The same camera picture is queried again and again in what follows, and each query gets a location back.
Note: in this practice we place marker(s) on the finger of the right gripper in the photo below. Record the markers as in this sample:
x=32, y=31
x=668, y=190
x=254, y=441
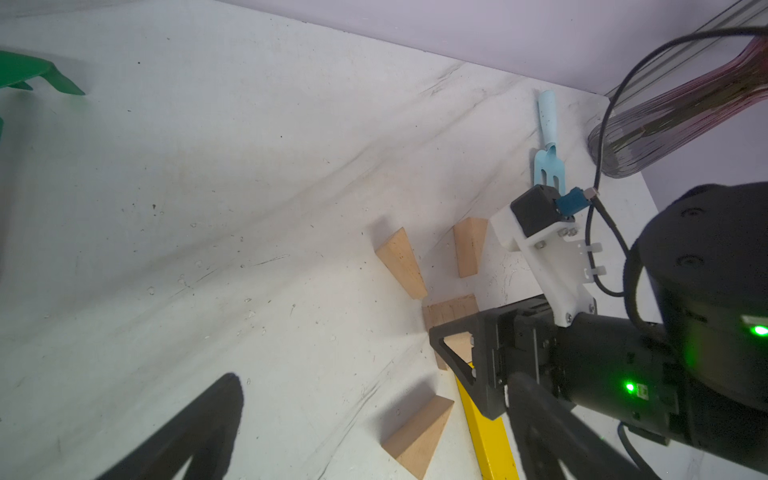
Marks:
x=484, y=379

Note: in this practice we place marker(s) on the green rake wooden handle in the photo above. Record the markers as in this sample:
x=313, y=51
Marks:
x=17, y=69

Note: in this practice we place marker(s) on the light blue toy fork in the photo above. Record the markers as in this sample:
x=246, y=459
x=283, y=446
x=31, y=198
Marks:
x=548, y=169

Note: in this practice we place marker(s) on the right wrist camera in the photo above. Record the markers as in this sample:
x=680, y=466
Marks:
x=532, y=225

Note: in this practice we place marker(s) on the yellow block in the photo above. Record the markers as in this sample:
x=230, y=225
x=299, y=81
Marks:
x=490, y=442

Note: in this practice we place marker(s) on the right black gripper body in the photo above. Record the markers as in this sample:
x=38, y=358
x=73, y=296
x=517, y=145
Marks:
x=600, y=363

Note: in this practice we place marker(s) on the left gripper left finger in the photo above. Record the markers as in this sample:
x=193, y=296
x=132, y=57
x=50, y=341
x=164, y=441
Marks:
x=199, y=440

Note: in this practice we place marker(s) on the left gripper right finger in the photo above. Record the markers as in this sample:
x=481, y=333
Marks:
x=551, y=440

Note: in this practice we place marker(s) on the wooden rectangular block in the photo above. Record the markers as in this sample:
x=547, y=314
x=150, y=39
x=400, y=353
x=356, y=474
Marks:
x=449, y=310
x=461, y=344

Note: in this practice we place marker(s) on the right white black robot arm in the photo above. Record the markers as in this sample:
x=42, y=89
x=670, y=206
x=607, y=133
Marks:
x=687, y=362

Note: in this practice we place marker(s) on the wooden triangle block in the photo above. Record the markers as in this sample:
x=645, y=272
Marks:
x=397, y=255
x=413, y=445
x=469, y=238

